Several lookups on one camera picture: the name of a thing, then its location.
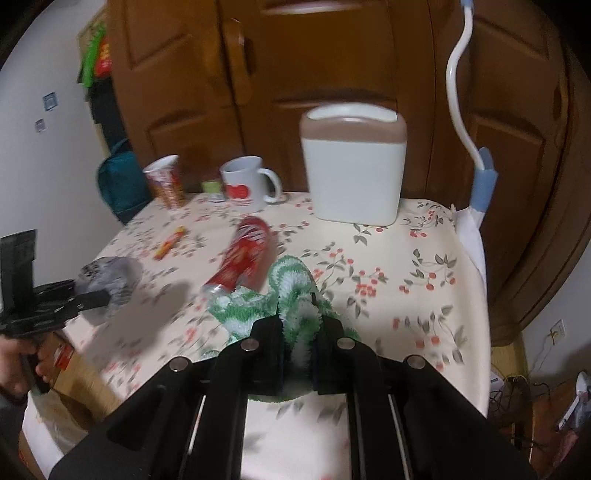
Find small green jar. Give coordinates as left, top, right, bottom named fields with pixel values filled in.
left=201, top=179, right=225, bottom=203

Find white desk bin brown lid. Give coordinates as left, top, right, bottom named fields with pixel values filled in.
left=299, top=104, right=409, bottom=226

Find grey ball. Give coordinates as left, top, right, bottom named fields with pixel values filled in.
left=76, top=256, right=144, bottom=319

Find green and white cloth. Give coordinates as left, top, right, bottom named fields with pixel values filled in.
left=206, top=255, right=361, bottom=398

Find red soda can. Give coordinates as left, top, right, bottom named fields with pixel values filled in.
left=202, top=215, right=273, bottom=296

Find dark hanging clothing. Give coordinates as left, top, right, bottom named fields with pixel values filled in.
left=85, top=76, right=130, bottom=153

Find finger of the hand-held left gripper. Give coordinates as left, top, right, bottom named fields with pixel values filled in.
left=65, top=290, right=112, bottom=320

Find person's left hand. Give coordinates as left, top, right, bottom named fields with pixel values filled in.
left=0, top=337, right=52, bottom=403

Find red shopping bag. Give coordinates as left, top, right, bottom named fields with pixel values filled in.
left=95, top=39, right=112, bottom=77

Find teal backpack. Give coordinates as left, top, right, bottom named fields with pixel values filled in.
left=96, top=138, right=153, bottom=225

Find white mug with red print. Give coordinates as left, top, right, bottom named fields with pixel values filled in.
left=219, top=156, right=283, bottom=205

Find brown wooden wardrobe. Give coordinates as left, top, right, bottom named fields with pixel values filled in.
left=106, top=0, right=583, bottom=344

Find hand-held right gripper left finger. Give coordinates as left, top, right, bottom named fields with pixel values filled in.
left=51, top=316, right=284, bottom=480

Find table with floral tablecloth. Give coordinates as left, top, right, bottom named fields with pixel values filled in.
left=23, top=191, right=491, bottom=480

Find green shopping bag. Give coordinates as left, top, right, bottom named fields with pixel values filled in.
left=78, top=23, right=107, bottom=86

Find cardboard box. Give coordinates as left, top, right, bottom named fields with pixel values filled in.
left=44, top=332, right=116, bottom=421

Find tangled floor cables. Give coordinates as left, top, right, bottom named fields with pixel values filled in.
left=489, top=364, right=555, bottom=418

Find white gooseneck phone holder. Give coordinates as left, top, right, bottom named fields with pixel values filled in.
left=447, top=0, right=499, bottom=213

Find patterned paper cup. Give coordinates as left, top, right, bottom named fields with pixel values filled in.
left=142, top=154, right=188, bottom=209

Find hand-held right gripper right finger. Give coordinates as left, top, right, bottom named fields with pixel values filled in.
left=311, top=316, right=536, bottom=480

